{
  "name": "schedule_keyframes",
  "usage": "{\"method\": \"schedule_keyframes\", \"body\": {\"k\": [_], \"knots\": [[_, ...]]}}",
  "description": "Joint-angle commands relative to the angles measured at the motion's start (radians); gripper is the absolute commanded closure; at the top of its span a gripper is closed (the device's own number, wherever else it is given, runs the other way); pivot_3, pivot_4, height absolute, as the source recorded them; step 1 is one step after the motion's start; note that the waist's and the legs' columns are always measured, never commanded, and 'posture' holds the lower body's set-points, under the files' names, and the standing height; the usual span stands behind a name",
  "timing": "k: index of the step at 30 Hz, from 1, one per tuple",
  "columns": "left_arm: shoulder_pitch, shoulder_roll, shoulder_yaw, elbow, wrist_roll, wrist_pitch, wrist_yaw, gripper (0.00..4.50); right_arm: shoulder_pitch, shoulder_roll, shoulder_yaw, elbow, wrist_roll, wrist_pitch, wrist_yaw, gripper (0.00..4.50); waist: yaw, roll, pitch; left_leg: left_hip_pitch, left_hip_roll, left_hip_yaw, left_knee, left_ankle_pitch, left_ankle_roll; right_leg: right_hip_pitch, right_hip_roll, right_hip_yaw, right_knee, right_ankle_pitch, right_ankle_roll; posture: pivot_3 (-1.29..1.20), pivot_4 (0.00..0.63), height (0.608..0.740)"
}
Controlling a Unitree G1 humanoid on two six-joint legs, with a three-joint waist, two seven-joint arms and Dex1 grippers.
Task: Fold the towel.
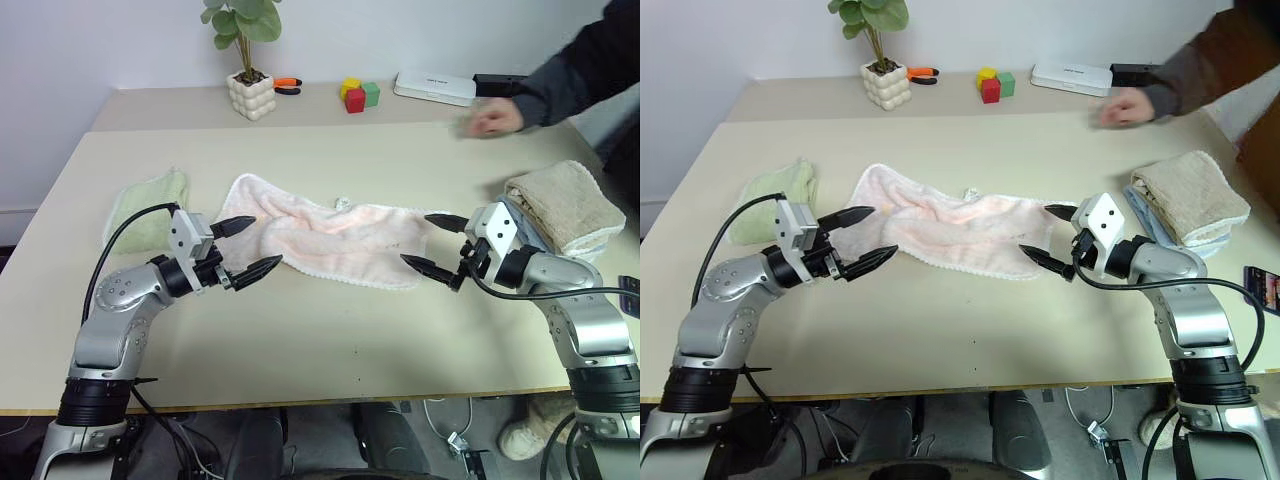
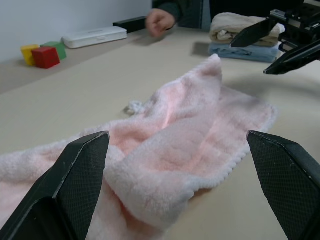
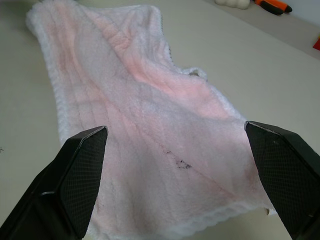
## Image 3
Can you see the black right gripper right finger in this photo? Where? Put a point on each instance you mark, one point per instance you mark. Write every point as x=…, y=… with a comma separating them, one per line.
x=287, y=175

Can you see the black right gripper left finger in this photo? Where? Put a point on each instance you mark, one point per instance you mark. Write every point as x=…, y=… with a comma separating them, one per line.
x=62, y=190

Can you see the pink fluffy towel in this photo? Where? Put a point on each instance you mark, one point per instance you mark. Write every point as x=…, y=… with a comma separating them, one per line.
x=150, y=100

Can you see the red wooden block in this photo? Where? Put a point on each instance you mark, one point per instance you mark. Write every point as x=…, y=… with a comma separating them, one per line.
x=317, y=45

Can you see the orange black pliers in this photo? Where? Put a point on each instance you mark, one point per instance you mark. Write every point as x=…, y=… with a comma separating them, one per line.
x=275, y=6

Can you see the white bubble plant pot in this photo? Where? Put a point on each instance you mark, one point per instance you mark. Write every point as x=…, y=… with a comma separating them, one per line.
x=232, y=3

